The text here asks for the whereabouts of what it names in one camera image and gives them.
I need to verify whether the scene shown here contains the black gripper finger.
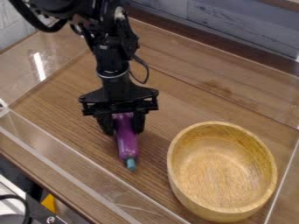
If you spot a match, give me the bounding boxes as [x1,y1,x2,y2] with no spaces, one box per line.
[133,112,145,134]
[96,114,114,137]

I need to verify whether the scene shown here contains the clear acrylic tray wall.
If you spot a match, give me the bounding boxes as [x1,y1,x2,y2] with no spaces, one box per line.
[0,99,190,224]

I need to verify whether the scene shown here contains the black device with yellow label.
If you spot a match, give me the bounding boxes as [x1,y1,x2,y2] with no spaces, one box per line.
[24,194,68,224]

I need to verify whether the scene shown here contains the black cable bottom left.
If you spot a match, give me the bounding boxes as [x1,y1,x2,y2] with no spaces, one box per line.
[0,193,33,224]

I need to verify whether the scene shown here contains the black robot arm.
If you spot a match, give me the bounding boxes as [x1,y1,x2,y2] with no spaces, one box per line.
[8,0,158,136]

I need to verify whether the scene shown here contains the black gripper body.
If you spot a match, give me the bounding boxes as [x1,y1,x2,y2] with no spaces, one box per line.
[77,69,161,117]

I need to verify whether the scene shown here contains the brown wooden bowl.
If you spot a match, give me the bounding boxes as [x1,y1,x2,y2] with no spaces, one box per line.
[166,121,277,223]

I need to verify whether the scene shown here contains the purple toy eggplant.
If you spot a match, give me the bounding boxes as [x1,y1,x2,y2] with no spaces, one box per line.
[113,113,138,172]

